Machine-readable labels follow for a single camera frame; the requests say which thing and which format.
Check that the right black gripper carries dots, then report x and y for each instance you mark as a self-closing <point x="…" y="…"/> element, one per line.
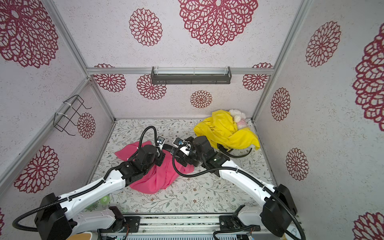
<point x="182" y="156"/>

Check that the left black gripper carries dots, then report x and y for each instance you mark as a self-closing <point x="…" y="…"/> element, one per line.
<point x="161" y="157"/>

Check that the pink trousers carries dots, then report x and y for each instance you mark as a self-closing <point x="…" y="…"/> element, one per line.
<point x="158" y="178"/>

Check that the black leather belt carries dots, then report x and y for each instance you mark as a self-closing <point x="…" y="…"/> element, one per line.
<point x="169" y="148"/>

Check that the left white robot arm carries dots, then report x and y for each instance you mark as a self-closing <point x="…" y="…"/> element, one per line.
<point x="64" y="218"/>

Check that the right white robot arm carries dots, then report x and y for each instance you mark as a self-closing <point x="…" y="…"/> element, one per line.
<point x="276" y="210"/>

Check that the yellow garment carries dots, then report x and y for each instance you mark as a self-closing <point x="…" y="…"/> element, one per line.
<point x="221" y="129"/>

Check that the white pink plush toy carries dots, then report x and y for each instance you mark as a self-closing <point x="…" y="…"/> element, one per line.
<point x="239" y="118"/>

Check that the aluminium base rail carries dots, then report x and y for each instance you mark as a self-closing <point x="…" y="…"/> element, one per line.
<point x="171" y="227"/>

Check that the black wall shelf rail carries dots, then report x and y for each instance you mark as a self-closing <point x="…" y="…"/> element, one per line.
<point x="203" y="77"/>

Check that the black wire wall rack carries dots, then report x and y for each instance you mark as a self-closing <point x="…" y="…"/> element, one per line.
<point x="77" y="116"/>

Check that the wooden board white frame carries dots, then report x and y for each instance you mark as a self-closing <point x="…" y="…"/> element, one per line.
<point x="82" y="236"/>

